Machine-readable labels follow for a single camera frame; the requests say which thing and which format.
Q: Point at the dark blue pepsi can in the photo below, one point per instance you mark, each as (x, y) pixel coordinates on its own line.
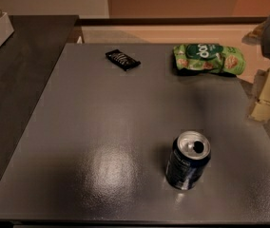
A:
(191, 152)

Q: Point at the black rxbar chocolate bar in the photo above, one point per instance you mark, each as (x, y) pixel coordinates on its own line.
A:
(122, 60)

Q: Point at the green chip bag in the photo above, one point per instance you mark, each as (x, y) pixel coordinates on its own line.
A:
(213, 58)

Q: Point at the dark wooden side counter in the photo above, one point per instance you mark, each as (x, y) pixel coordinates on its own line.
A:
(27, 59)

